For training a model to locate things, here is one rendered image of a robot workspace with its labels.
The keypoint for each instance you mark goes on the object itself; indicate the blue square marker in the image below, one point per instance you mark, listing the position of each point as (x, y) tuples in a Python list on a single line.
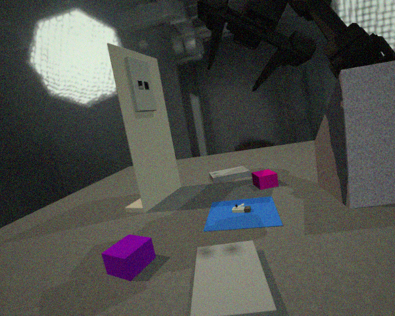
[(263, 214)]

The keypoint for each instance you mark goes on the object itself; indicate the magenta cube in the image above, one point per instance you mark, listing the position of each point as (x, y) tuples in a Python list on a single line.
[(265, 179)]

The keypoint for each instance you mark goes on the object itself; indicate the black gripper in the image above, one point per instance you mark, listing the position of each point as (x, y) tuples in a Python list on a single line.
[(259, 18)]

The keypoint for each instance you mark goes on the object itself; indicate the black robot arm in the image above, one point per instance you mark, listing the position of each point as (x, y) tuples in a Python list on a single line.
[(348, 46)]

